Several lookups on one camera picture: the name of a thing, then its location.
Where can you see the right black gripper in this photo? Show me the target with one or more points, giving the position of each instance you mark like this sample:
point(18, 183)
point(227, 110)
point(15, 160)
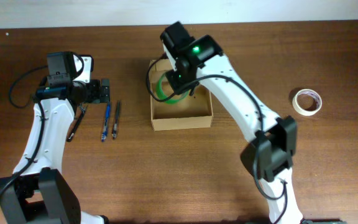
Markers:
point(176, 82)

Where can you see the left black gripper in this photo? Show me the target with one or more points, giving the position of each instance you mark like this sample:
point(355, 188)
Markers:
point(104, 92)

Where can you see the black slim pen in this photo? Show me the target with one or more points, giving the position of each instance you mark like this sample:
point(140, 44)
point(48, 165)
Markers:
point(77, 123)

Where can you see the white masking tape roll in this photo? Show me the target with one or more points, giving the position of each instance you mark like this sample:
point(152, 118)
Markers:
point(315, 96)

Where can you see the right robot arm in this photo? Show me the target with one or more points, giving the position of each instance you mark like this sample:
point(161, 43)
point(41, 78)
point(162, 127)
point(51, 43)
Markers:
point(271, 139)

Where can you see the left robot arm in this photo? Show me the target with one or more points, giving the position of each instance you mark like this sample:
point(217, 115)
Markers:
point(36, 192)

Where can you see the open cardboard box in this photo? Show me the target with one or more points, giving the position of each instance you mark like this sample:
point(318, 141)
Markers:
point(191, 112)

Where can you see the dark grey pen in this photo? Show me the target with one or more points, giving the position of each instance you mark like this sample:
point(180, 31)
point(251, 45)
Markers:
point(116, 120)

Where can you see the blue ballpoint pen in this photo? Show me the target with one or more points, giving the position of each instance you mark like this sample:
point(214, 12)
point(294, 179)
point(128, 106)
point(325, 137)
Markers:
point(106, 122)

